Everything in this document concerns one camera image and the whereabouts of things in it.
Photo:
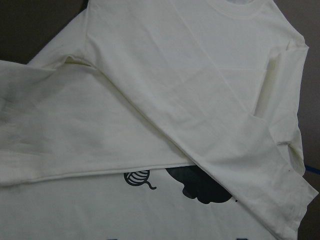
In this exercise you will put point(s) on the cream long-sleeve shirt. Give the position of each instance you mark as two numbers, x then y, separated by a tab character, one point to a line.
157	120

